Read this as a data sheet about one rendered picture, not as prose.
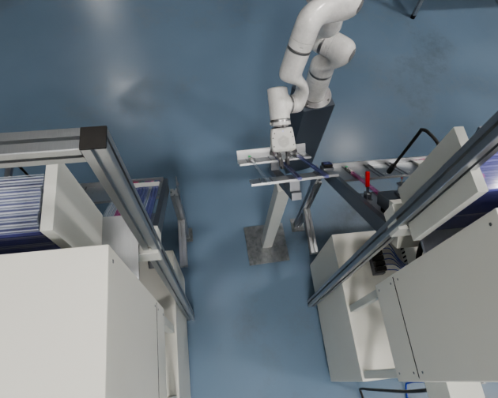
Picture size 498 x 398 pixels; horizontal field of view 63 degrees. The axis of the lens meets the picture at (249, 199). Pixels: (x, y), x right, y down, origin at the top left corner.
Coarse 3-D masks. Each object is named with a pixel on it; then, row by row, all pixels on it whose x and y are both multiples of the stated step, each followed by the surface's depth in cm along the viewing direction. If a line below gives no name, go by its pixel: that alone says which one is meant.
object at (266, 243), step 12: (276, 192) 182; (276, 204) 190; (276, 216) 205; (252, 228) 258; (264, 228) 234; (276, 228) 222; (252, 240) 255; (264, 240) 240; (276, 240) 256; (252, 252) 252; (264, 252) 252; (276, 252) 253; (288, 252) 253; (252, 264) 249
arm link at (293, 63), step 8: (288, 48) 147; (288, 56) 149; (296, 56) 147; (304, 56) 147; (288, 64) 150; (296, 64) 149; (304, 64) 151; (280, 72) 155; (288, 72) 152; (296, 72) 152; (288, 80) 154; (296, 80) 155; (304, 80) 160; (296, 88) 167; (304, 88) 160; (296, 96) 168; (304, 96) 165; (296, 104) 167; (304, 104) 168; (296, 112) 171
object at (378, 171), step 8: (336, 168) 197; (344, 168) 194; (352, 168) 195; (360, 168) 195; (368, 168) 193; (376, 168) 193; (384, 168) 193; (400, 168) 192; (408, 168) 191; (416, 168) 190; (344, 176) 184; (352, 176) 184; (360, 176) 183; (376, 176) 182; (384, 176) 182; (392, 176) 182; (400, 176) 182; (408, 176) 183
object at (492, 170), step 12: (492, 156) 93; (480, 168) 92; (492, 168) 92; (492, 180) 90; (492, 192) 91; (480, 204) 98; (492, 204) 99; (456, 216) 105; (468, 216) 106; (480, 216) 107; (444, 228) 113
